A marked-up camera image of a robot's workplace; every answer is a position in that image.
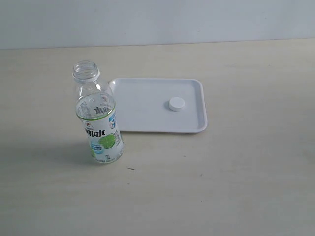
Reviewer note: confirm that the clear plastic water bottle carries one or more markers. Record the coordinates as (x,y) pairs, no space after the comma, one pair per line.
(95,107)

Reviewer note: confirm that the white bottle cap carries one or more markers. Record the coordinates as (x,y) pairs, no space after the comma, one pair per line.
(176,104)

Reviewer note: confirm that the white rectangular plastic tray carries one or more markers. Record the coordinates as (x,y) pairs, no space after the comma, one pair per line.
(142,105)

